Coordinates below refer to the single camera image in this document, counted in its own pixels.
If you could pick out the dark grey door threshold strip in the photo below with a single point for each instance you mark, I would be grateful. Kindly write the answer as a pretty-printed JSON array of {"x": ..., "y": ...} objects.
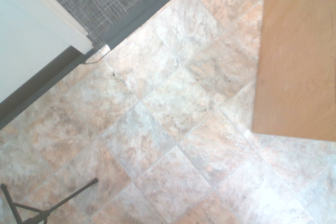
[{"x": 136, "y": 18}]

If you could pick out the light wooden cabinet door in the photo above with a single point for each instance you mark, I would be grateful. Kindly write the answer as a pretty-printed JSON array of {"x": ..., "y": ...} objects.
[{"x": 299, "y": 58}]

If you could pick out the grey woven doormat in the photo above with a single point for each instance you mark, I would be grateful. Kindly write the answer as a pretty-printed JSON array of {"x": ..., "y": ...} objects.
[{"x": 86, "y": 3}]

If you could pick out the black tripod stand legs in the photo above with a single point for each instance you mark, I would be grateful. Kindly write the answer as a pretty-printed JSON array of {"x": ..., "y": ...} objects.
[{"x": 29, "y": 208}]

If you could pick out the white door frame trim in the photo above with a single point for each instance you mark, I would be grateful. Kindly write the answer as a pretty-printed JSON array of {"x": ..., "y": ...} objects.
[{"x": 52, "y": 9}]

